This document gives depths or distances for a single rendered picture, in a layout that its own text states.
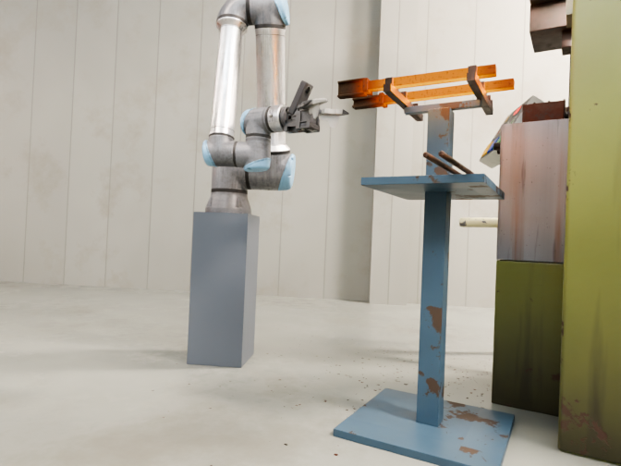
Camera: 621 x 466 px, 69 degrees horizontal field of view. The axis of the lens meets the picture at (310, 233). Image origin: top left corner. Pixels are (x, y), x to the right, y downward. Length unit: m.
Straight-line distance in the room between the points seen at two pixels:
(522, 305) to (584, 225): 0.39
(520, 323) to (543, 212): 0.36
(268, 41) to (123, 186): 2.91
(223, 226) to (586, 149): 1.23
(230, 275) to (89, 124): 3.17
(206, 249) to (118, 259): 2.69
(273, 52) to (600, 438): 1.55
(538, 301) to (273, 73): 1.21
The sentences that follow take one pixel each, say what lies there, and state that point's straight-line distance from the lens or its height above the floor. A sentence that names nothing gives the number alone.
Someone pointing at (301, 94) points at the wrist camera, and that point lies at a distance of 1.54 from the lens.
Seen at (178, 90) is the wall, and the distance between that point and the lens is 4.44.
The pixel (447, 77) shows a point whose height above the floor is 0.93.
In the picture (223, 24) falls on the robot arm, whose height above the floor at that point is 1.28.
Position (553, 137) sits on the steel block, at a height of 0.86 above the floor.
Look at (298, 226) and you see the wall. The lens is 3.95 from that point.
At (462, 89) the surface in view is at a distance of 1.35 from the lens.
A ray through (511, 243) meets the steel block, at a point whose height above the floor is 0.52.
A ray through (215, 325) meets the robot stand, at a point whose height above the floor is 0.16.
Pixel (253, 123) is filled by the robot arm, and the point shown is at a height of 0.90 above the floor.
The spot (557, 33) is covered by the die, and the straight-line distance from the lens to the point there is 1.94.
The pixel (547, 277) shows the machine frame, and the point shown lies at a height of 0.42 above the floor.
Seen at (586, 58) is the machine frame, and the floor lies 0.99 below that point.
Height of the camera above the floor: 0.51
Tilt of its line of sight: 1 degrees up
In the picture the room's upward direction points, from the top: 2 degrees clockwise
